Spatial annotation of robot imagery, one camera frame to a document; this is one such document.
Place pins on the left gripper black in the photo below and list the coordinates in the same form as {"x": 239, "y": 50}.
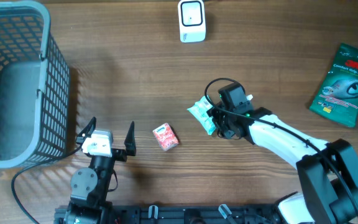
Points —
{"x": 121, "y": 155}

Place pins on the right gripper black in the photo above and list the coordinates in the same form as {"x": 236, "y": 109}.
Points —
{"x": 225, "y": 132}

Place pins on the mint green wipes packet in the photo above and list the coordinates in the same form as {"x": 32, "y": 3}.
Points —
{"x": 199, "y": 111}

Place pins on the orange red snack packet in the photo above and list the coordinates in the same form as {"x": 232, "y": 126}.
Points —
{"x": 165, "y": 136}

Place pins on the green 3M gloves package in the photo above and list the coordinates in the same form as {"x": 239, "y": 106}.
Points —
{"x": 337, "y": 97}

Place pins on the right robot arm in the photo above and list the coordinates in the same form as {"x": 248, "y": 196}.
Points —
{"x": 327, "y": 171}

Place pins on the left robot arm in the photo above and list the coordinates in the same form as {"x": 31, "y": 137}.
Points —
{"x": 90, "y": 185}

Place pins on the white barcode scanner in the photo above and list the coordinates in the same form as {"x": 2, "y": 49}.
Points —
{"x": 192, "y": 21}

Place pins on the grey plastic mesh basket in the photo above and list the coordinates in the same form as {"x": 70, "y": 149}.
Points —
{"x": 34, "y": 87}

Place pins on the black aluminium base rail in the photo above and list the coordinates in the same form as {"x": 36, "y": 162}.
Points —
{"x": 247, "y": 214}

